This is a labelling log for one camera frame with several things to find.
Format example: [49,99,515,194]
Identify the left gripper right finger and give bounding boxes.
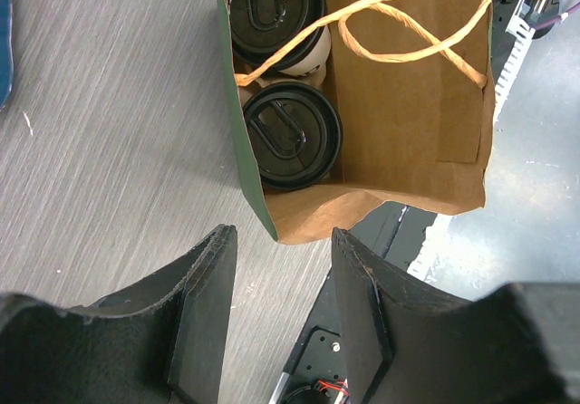
[332,228,579,403]

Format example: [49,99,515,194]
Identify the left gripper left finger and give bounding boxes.
[1,225,237,403]

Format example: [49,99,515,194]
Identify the green paper bag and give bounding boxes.
[217,0,495,245]

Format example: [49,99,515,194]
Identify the blue ceramic dish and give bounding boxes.
[0,0,14,108]

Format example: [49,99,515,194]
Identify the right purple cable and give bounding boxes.
[534,0,580,29]

